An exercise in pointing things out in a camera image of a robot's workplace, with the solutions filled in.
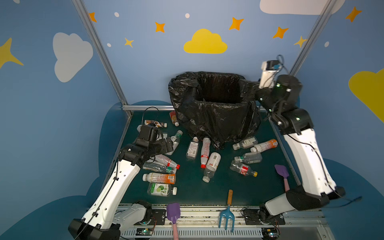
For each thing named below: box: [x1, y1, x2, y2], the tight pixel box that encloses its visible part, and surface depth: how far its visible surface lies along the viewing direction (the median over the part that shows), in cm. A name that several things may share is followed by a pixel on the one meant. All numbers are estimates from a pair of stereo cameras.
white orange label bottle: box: [250, 139, 278, 153], surface depth 98 cm
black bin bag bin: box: [168, 71, 261, 150], surface depth 91 cm
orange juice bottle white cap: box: [142, 172, 176, 185], surface depth 84 cm
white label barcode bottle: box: [202, 152, 222, 183], surface depth 90 cm
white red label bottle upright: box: [200, 137, 211, 169], surface depth 97 cm
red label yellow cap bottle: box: [229, 161, 258, 177], surface depth 88 cm
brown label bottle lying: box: [144, 120, 168, 128], surface depth 113 cm
